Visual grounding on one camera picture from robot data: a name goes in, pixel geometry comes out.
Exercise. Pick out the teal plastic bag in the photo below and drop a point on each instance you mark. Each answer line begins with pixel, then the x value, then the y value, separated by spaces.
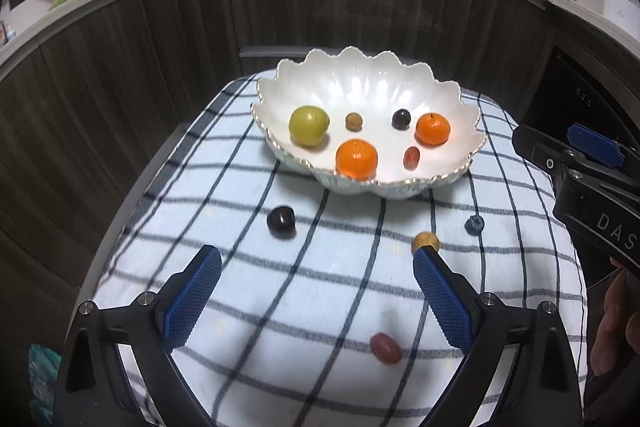
pixel 45 377

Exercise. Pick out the blue checkered cloth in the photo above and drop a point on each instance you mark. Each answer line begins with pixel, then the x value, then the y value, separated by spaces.
pixel 300 287

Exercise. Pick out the black built-in oven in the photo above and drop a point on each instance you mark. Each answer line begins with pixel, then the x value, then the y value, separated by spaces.
pixel 565 77

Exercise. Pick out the white scalloped bowl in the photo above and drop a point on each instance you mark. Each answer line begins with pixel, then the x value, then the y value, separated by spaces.
pixel 360 82

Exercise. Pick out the blueberry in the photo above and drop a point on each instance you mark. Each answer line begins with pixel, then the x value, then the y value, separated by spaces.
pixel 474 224

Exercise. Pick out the white box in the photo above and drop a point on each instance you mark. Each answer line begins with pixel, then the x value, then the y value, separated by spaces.
pixel 622 9

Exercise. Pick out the yellow-green round guava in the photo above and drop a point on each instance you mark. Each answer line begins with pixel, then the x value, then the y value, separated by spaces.
pixel 308 126

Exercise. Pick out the dark purple grape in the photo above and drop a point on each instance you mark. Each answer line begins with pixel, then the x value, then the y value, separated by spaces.
pixel 401 118

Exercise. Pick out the brown longan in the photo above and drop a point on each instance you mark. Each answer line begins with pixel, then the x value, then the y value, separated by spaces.
pixel 427 239
pixel 353 121

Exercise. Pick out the red grape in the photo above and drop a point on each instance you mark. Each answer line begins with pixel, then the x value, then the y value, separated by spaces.
pixel 411 157
pixel 385 348

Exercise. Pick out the dark purple plum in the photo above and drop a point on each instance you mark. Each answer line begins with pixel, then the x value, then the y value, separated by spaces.
pixel 280 221

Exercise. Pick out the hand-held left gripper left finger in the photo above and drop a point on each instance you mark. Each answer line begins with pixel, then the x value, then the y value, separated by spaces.
pixel 195 297

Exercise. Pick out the person's right hand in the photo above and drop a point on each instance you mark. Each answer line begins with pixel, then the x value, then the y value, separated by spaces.
pixel 617 322

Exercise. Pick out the dark wood kitchen cabinet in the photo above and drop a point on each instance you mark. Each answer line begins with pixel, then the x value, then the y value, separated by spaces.
pixel 125 97

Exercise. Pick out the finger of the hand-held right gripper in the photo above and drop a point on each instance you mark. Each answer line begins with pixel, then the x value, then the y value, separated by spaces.
pixel 537 149
pixel 595 147

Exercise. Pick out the orange tangerine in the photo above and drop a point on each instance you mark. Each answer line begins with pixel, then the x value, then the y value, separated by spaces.
pixel 356 158
pixel 432 129

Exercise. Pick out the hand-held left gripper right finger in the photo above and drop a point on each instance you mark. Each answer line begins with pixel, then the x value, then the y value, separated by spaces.
pixel 442 302

